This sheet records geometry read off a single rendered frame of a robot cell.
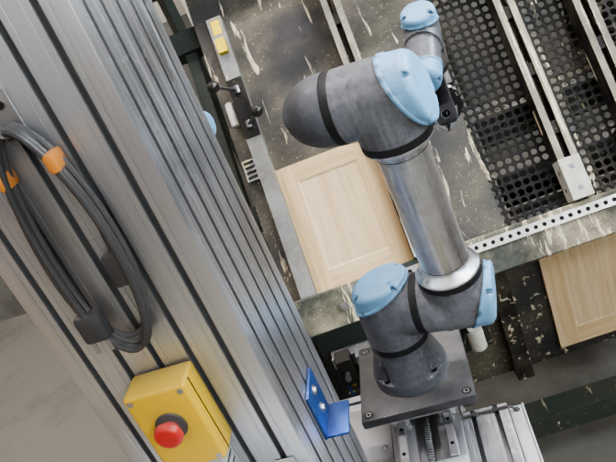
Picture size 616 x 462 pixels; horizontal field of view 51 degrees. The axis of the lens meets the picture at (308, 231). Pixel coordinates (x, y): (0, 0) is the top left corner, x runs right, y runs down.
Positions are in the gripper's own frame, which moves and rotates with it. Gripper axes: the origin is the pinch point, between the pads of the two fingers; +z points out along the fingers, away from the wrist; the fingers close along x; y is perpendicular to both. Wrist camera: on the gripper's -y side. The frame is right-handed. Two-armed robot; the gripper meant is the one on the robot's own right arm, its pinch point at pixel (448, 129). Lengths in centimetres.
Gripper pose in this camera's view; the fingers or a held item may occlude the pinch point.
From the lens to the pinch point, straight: 163.2
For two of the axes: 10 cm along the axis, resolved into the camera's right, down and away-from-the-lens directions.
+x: -9.3, 3.0, 2.1
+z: 3.4, 5.2, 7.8
